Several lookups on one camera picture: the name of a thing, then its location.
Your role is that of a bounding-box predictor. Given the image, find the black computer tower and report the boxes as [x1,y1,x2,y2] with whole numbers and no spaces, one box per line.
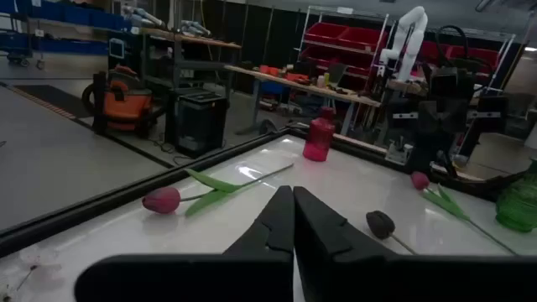
[164,86,230,159]

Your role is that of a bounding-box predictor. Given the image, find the orange shop vacuum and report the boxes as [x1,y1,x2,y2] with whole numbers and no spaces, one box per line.
[81,64,165,138]

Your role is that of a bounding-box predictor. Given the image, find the blue bin shelf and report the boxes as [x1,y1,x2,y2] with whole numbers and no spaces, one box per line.
[0,0,134,70]

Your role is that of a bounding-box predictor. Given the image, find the light wooden base board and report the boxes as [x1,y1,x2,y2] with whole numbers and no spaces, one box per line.
[332,133,390,156]

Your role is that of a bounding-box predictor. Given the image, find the black tangled floor cables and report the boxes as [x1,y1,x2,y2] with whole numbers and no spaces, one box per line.
[149,136,193,168]

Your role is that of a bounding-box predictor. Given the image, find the wooden workbench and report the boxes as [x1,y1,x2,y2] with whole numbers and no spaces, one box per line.
[223,61,383,136]

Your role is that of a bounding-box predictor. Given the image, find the red tulip with green leaves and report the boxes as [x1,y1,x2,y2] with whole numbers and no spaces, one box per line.
[141,162,295,218]
[409,170,519,256]

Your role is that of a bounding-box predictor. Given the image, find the metal frame workbench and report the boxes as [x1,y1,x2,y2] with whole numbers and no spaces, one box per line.
[121,6,243,100]

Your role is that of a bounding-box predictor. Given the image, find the black tulip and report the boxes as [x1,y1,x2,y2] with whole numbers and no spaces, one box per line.
[365,210,419,256]

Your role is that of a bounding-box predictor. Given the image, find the red bin shelf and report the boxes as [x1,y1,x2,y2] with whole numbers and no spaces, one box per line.
[419,25,518,96]
[296,5,396,91]

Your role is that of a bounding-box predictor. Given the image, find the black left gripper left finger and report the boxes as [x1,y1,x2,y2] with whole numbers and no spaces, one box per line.
[223,185,295,257]

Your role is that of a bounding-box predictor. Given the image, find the sparse white flower sprig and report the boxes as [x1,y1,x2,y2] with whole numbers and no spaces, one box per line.
[0,245,66,302]

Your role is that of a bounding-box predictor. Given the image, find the black floor mat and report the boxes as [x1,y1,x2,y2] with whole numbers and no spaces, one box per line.
[13,83,96,122]

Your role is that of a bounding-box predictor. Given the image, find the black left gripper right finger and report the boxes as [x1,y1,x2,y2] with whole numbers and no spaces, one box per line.
[293,185,398,258]

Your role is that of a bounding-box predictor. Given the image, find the green glass vase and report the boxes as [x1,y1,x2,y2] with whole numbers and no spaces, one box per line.
[494,157,537,234]

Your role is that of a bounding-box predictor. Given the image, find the red glass vase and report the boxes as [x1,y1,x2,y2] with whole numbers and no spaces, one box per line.
[301,106,337,164]

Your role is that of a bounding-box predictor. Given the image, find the white metal bracket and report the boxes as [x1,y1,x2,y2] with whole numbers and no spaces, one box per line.
[384,140,415,165]

